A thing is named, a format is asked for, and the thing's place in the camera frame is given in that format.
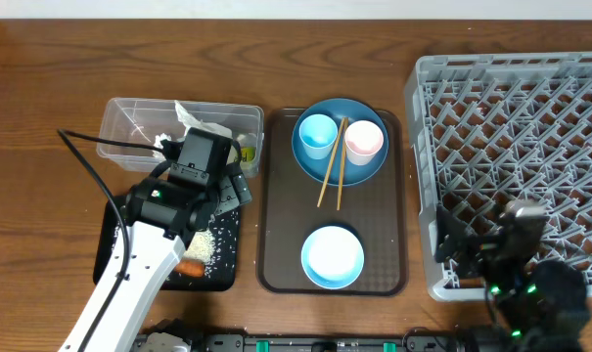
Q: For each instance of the pink cup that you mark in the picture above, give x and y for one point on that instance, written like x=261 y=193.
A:
x=363 y=139

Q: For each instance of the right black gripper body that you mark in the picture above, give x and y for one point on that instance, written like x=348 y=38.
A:
x=500 y=273

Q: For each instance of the black plastic tray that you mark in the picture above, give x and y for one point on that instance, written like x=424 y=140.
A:
x=216 y=247

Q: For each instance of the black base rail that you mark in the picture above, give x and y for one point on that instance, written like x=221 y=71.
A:
x=171 y=336

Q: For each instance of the left wooden chopstick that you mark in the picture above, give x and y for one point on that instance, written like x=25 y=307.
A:
x=331 y=161

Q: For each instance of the clear plastic bin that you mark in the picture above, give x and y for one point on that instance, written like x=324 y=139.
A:
x=138 y=121

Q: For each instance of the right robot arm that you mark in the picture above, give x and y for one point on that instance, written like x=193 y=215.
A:
x=542 y=310

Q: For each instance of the spilled white rice pile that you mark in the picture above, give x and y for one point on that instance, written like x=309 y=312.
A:
x=151 y=252

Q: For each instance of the orange carrot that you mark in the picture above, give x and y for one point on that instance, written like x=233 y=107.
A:
x=191 y=268

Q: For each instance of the large white tissue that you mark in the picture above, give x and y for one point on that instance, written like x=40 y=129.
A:
x=189 y=121

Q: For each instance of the light blue cup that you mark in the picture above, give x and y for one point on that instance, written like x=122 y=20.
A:
x=317 y=134

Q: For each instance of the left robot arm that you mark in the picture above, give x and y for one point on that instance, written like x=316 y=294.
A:
x=163 y=215

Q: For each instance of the grey dishwasher rack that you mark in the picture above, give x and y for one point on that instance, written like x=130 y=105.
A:
x=488 y=129

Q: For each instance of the foil snack wrapper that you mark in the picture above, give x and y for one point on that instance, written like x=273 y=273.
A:
x=247 y=156

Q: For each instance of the light blue rice bowl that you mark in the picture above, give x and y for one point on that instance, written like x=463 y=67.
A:
x=332 y=257

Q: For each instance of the small white tissue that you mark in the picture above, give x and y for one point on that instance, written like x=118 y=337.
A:
x=158 y=144

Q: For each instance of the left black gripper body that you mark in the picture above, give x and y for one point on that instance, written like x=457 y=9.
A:
x=231 y=192

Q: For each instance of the brown serving tray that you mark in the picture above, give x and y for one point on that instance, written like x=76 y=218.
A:
x=294 y=205

